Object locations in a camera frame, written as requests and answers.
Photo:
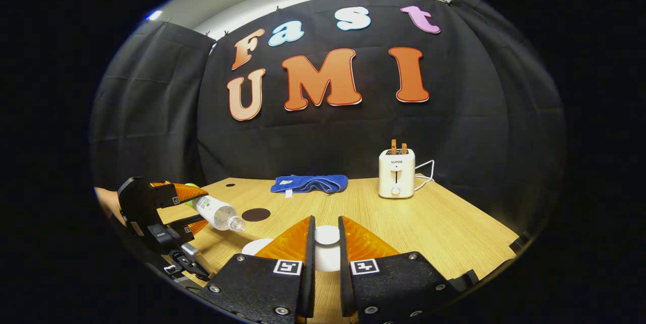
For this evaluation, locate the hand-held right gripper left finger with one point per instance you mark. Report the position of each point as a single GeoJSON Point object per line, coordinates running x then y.
{"type": "Point", "coordinates": [309, 273]}

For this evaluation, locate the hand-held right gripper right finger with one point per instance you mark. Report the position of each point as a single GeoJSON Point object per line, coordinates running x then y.
{"type": "Point", "coordinates": [345, 273]}

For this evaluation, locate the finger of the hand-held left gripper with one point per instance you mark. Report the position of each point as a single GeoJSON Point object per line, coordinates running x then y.
{"type": "Point", "coordinates": [186, 194]}
{"type": "Point", "coordinates": [189, 222]}

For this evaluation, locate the white teacup lid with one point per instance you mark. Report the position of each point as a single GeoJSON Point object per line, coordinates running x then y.
{"type": "Point", "coordinates": [327, 258]}

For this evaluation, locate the green white label water bottle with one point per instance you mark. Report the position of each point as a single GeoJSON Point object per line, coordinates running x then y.
{"type": "Point", "coordinates": [214, 211]}

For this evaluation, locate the dark brown round coaster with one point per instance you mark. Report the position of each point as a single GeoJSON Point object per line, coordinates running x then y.
{"type": "Point", "coordinates": [256, 214]}

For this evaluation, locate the blue towel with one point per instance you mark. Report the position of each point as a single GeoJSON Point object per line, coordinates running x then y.
{"type": "Point", "coordinates": [310, 182]}

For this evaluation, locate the white toaster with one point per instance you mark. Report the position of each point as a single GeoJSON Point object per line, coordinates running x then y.
{"type": "Point", "coordinates": [396, 177]}

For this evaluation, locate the black backdrop cloth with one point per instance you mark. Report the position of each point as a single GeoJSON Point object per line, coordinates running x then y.
{"type": "Point", "coordinates": [328, 137]}

